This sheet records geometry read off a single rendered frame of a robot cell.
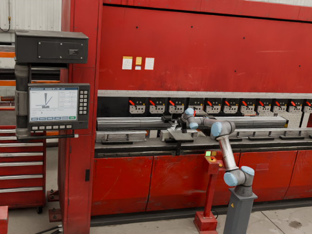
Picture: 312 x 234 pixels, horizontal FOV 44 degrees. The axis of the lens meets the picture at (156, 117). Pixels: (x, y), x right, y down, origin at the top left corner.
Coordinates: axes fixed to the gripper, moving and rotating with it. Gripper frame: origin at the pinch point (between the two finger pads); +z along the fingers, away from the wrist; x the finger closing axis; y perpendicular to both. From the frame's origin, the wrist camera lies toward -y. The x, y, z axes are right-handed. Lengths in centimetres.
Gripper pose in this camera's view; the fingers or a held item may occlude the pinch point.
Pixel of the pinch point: (178, 130)
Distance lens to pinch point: 386.3
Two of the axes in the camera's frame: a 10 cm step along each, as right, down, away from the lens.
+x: -9.4, 0.1, -3.4
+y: -1.8, -8.7, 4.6
